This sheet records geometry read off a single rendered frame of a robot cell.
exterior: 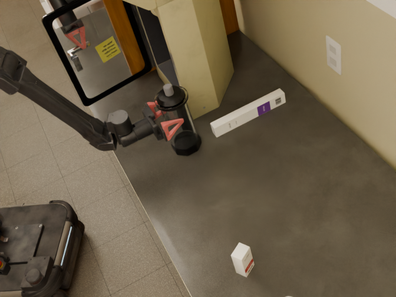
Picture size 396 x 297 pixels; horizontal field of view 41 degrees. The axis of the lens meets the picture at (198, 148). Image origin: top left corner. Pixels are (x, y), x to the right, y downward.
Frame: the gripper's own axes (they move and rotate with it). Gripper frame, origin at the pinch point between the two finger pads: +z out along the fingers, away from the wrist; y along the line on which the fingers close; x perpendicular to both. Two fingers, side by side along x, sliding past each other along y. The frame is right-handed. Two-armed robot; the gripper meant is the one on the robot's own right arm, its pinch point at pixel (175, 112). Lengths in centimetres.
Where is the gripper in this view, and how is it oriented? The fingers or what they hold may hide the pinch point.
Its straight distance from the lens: 173.0
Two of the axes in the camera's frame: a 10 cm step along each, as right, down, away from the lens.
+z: 8.8, -4.5, 1.6
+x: 2.1, 6.7, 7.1
